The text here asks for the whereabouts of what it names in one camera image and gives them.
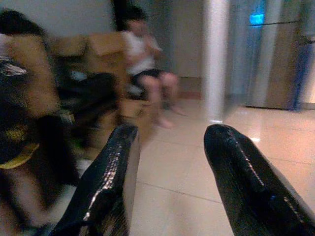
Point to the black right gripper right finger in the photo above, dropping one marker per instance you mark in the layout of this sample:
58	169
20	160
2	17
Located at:
241	177

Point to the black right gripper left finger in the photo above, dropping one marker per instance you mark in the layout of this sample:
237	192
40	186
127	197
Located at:
105	177

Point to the person in black clothes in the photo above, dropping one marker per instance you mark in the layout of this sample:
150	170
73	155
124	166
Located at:
27	98

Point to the white pillar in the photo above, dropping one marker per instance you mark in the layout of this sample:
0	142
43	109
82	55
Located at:
213	61

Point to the seated person in white shirt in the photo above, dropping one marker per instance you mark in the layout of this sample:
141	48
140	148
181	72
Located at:
145	64

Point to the brown cardboard box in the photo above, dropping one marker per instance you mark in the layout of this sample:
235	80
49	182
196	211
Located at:
105	54

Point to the silver refrigerator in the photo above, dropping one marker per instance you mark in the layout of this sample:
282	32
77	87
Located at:
273	56

